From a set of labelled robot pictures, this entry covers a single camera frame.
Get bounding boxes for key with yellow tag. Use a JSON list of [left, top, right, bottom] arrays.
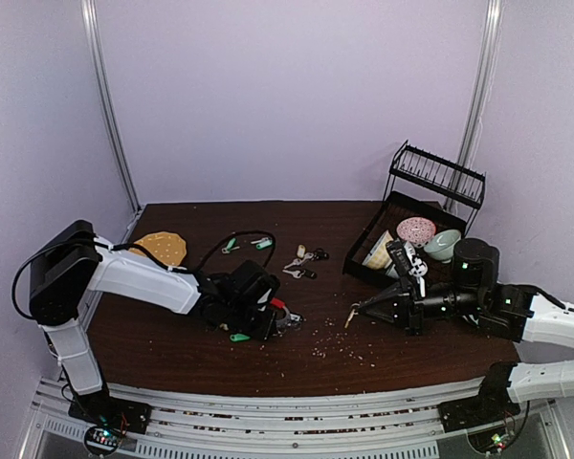
[[343, 305, 359, 330]]

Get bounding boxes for metal keyring with red handle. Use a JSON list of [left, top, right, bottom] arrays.
[[270, 298, 303, 332]]

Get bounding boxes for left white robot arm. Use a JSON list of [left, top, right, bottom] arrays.
[[11, 220, 280, 435]]

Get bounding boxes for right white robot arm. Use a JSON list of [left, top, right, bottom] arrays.
[[350, 238, 574, 432]]

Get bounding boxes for keys with yellow tag cluster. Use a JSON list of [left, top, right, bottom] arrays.
[[282, 245, 330, 279]]

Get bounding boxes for yellow checked bowl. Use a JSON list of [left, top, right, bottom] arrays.
[[363, 230, 393, 271]]

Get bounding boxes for pale green bowl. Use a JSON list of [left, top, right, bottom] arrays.
[[424, 229, 462, 264]]

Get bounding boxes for key with dark green tag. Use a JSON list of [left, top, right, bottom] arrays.
[[221, 237, 240, 254]]

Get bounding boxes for key with light green tag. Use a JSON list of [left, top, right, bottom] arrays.
[[251, 236, 274, 251]]

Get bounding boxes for pink patterned bowl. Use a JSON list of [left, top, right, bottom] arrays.
[[396, 216, 436, 248]]

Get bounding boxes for yellow dotted plate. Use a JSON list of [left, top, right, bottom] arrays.
[[135, 231, 188, 266]]

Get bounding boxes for black dish rack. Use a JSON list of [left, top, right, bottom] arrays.
[[342, 142, 486, 288]]

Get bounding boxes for green tag on ring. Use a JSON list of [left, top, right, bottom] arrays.
[[230, 334, 251, 343]]

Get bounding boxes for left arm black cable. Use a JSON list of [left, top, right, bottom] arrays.
[[109, 229, 276, 278]]

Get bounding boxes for right aluminium frame post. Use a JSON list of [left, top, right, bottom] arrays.
[[443, 0, 503, 214]]

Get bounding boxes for aluminium frame post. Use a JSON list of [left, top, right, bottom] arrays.
[[80, 0, 142, 214], [443, 0, 503, 214]]

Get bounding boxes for left aluminium frame post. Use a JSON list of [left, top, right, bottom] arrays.
[[80, 0, 142, 214]]

